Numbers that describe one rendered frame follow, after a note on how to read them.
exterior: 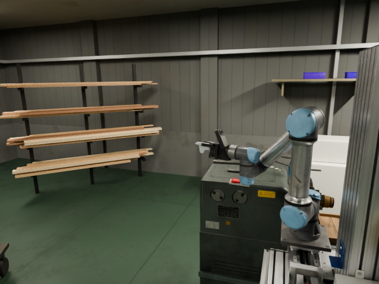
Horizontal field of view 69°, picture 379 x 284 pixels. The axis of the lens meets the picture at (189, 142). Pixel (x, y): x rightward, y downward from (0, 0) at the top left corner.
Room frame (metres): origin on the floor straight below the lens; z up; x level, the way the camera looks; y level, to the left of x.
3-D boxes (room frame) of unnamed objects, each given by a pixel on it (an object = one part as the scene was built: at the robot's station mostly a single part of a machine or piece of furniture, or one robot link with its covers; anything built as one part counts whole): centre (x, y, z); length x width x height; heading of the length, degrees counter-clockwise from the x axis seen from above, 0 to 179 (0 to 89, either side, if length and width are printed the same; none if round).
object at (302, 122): (1.16, -0.49, 1.54); 0.15 x 0.12 x 0.55; 140
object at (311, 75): (4.33, -1.92, 1.95); 0.30 x 0.21 x 0.10; 71
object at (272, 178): (1.93, -0.41, 1.06); 0.59 x 0.48 x 0.39; 74
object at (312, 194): (1.26, -0.57, 1.33); 0.13 x 0.12 x 0.14; 140
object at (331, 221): (1.75, -1.08, 0.89); 0.36 x 0.30 x 0.04; 164
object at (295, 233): (1.26, -0.58, 1.21); 0.15 x 0.15 x 0.10
